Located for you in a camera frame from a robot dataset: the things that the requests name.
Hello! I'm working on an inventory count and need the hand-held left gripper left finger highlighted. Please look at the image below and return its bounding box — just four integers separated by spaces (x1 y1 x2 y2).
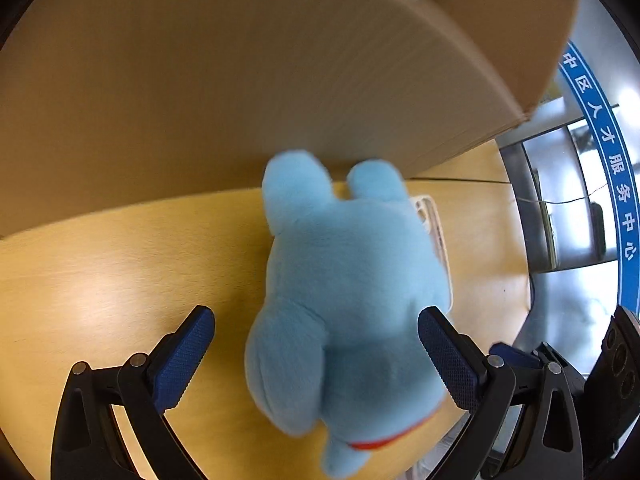
51 305 217 480

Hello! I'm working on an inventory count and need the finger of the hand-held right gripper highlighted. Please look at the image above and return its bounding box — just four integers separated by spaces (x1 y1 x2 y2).
489 341 587 387

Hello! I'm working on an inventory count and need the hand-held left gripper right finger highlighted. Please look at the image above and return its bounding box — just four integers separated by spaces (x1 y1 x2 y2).
417 305 586 480

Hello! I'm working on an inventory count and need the blue plush toy red collar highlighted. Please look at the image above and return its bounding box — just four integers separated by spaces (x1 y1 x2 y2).
245 149 454 479

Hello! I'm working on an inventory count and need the large cardboard box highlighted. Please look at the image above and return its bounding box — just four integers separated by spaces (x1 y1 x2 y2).
0 0 584 241

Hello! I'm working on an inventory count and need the white phone case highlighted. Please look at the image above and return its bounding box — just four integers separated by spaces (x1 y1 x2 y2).
407 194 457 314

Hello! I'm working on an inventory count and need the metal framed glass door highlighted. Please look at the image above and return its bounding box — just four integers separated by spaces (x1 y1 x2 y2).
497 120 619 277

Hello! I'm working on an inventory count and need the blue sign strip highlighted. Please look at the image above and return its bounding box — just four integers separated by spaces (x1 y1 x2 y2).
557 40 640 319

